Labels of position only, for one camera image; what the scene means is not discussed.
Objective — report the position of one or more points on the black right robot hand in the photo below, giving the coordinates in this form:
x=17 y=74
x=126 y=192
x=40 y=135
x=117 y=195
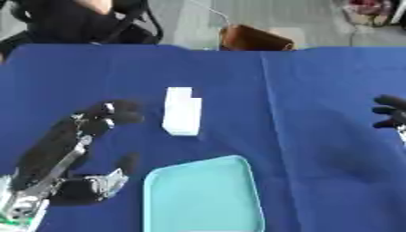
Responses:
x=390 y=110

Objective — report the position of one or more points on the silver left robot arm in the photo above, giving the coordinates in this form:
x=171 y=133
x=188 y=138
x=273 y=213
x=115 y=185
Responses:
x=18 y=211

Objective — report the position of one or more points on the white notched block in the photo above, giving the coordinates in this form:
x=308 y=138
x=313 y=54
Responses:
x=181 y=111

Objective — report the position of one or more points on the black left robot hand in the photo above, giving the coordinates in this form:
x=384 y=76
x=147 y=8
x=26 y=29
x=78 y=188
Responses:
x=50 y=149

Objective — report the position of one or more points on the pile of bags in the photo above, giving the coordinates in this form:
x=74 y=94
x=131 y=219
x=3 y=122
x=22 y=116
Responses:
x=370 y=12

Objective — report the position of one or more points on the teal plastic tray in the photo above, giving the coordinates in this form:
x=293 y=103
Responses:
x=203 y=196

